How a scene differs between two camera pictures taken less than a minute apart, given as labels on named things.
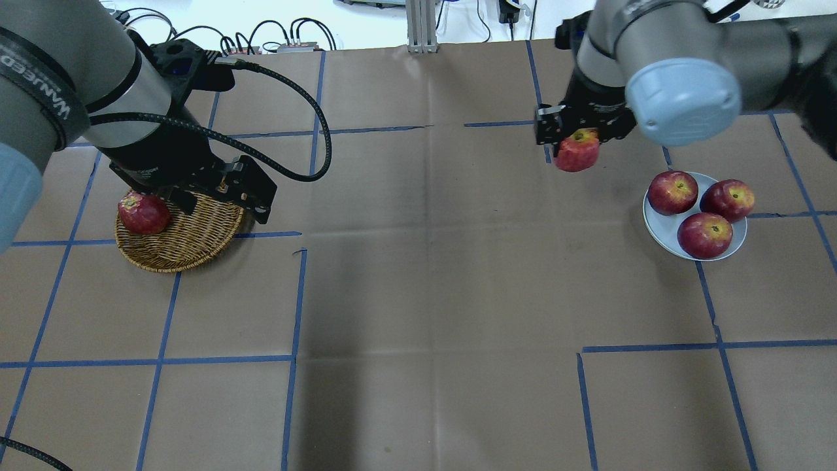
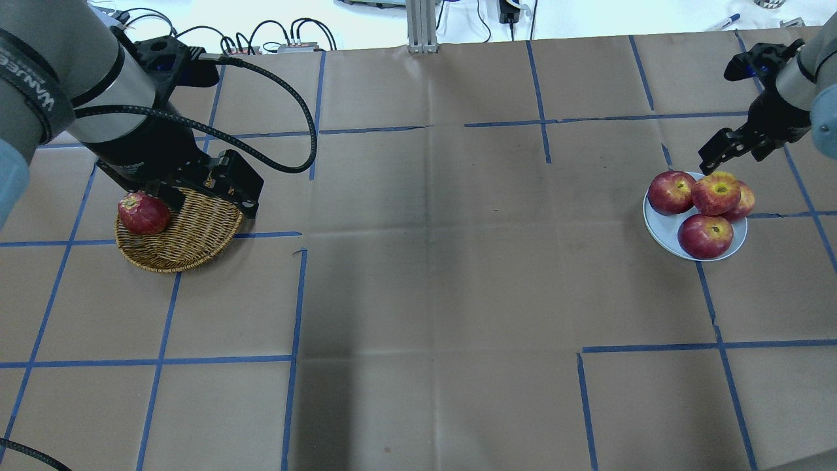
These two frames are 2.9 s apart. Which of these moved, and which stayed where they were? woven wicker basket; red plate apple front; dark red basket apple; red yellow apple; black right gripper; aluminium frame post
Moved: black right gripper; red yellow apple
Stayed: red plate apple front; woven wicker basket; dark red basket apple; aluminium frame post
